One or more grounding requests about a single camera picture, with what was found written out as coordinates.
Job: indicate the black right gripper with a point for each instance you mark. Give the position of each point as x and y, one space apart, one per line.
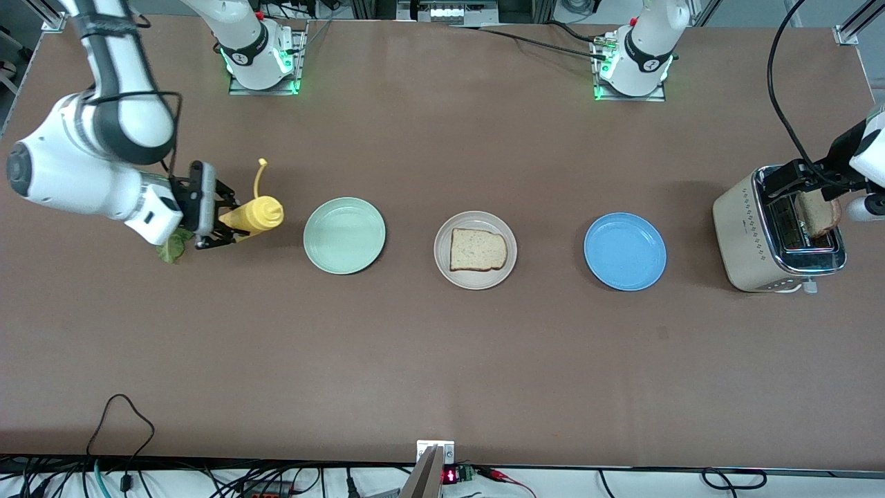
182 193

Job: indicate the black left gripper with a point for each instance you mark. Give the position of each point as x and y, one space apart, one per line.
843 151

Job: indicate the yellow squeeze bottle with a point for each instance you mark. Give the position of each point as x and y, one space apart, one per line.
259 214

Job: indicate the bread slice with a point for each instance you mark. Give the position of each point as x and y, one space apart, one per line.
477 250
823 218

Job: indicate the green lettuce leaf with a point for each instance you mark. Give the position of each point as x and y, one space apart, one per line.
173 249

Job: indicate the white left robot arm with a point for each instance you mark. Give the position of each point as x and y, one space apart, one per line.
643 48

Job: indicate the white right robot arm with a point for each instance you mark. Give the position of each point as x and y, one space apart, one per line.
69 173

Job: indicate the pale green plate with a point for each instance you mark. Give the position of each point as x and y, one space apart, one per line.
344 236

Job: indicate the blue plate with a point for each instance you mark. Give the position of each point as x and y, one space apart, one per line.
625 252

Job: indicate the beige plate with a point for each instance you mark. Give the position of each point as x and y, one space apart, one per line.
477 281

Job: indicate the beige chrome toaster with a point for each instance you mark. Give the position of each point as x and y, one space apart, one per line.
743 242

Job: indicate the lit control box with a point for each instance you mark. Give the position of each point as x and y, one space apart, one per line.
449 12

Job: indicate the circuit board with red display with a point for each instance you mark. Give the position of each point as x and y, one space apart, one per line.
451 476

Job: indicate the red clip lead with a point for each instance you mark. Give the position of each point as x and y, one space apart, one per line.
505 476

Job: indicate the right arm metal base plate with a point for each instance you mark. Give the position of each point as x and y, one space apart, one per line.
263 91

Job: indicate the aluminium frame profile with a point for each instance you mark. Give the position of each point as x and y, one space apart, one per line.
54 22
847 33

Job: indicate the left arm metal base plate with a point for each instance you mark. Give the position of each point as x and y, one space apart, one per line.
632 98

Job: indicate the silver camera mount bracket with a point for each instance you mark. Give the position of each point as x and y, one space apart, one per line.
423 449

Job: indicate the grey camera mount bar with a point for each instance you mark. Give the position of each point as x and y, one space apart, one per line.
423 481

